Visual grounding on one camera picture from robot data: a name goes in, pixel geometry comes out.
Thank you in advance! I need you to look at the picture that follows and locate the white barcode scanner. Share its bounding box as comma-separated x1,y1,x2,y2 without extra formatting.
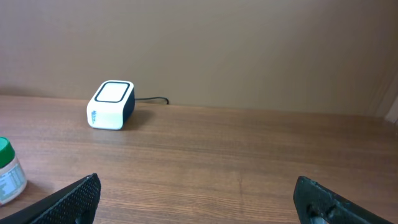
86,80,135,130

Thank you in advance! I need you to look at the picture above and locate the green lid jar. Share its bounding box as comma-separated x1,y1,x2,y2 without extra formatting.
1,137,27,205

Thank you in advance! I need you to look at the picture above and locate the black scanner cable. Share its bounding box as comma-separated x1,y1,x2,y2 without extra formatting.
134,96,170,105

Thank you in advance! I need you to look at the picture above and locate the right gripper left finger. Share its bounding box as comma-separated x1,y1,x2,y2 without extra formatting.
1,173,101,224

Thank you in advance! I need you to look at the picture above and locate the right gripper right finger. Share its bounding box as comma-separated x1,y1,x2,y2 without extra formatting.
293,176,391,224

